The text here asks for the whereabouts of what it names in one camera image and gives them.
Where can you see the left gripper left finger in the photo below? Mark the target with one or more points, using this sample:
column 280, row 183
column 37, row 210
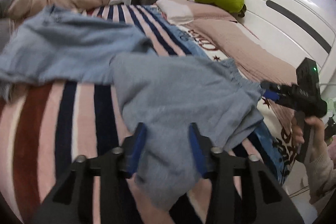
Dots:
column 97, row 185

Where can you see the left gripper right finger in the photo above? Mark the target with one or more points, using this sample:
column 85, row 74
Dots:
column 243, row 189

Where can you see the grey-blue sweatpants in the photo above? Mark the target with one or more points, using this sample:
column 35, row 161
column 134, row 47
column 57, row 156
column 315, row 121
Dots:
column 168, row 94

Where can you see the pink knitted pillow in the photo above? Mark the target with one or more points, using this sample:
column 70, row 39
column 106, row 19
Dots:
column 223, row 31

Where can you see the white bed headboard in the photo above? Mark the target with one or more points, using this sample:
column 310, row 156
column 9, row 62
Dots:
column 293, row 30

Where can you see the light blue denim garment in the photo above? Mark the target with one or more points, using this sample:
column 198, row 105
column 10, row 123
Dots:
column 57, row 44

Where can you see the striped plush bed blanket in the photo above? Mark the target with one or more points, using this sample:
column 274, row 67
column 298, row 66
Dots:
column 46, row 127

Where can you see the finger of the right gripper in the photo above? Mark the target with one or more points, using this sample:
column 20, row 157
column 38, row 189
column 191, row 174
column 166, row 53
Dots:
column 273, row 87
column 273, row 96

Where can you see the person's right sleeve forearm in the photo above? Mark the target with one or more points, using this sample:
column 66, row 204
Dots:
column 320, row 173

